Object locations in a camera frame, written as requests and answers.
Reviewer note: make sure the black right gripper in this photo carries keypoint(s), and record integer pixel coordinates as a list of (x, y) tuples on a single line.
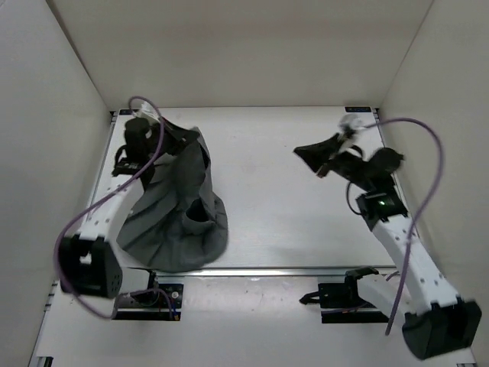
[(318, 155)]

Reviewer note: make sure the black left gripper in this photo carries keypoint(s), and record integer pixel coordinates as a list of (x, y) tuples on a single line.
[(182, 136)]

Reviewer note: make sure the grey pleated skirt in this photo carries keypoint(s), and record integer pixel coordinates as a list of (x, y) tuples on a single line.
[(179, 224)]

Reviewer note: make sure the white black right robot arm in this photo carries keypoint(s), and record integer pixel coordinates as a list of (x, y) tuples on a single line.
[(433, 317)]

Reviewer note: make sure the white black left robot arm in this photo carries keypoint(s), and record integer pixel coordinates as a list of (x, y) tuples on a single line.
[(90, 262)]

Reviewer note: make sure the blue label sticker right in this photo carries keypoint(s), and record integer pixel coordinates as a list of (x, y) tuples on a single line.
[(358, 109)]

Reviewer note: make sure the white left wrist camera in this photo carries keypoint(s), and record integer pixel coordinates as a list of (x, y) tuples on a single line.
[(148, 112)]

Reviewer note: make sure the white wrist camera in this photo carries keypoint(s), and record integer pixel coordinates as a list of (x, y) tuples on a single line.
[(350, 126), (148, 112)]

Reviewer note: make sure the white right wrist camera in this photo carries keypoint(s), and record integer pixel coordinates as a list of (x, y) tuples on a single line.
[(350, 126)]

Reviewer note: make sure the aluminium table edge rail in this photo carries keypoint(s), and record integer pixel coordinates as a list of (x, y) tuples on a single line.
[(258, 272)]

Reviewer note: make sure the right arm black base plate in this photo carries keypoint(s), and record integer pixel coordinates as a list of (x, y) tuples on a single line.
[(338, 307)]

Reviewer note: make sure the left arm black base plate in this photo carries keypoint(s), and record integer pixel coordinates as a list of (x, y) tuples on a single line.
[(153, 306)]

